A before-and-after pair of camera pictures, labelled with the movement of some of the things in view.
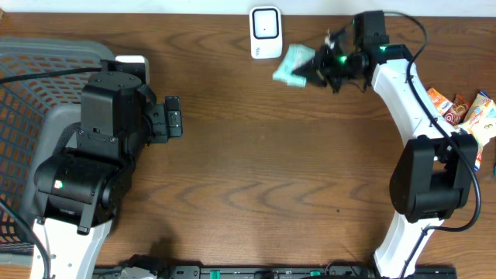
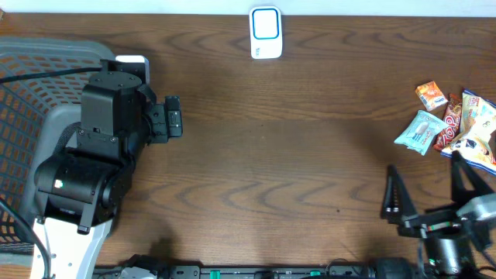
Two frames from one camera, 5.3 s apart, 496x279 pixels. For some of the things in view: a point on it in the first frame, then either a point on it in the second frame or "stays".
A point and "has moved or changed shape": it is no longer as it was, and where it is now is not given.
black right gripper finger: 313,70 to 397,204
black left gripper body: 160,133 stays
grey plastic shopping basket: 34,116 stays
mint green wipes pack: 296,55 has moved or changed shape
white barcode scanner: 265,25 stays
